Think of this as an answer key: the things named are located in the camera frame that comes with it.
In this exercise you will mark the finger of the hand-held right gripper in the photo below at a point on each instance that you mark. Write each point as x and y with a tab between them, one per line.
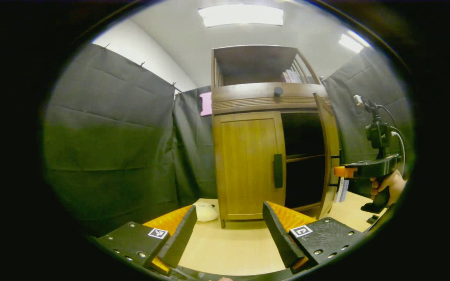
340	171

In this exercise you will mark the large ceiling light panel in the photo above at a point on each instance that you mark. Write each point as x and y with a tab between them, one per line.
240	15

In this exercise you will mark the black backdrop cloth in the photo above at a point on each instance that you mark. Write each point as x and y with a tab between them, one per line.
111	136

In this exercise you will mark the cream plush toy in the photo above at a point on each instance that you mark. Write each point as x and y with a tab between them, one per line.
206	212

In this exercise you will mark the grey white book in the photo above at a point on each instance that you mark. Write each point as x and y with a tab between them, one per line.
343	190

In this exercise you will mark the wooden double-door shoe cabinet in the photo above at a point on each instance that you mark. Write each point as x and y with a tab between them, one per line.
248	99

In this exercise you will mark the black round drawer knob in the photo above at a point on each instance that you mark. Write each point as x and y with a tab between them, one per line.
278	91

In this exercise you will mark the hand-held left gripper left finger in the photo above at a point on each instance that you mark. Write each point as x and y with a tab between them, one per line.
180	238

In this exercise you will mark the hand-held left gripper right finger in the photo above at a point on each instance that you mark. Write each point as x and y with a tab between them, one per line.
279	240

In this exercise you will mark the small ceiling light panel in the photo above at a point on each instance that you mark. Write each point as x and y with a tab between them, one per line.
350	43

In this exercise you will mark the wooden cabinet drawer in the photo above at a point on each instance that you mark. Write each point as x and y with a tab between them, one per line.
248	97

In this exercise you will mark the wooden inner cabinet shelf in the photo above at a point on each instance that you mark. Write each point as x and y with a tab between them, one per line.
303	158

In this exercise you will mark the small black block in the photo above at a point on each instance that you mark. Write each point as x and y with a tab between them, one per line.
372	219

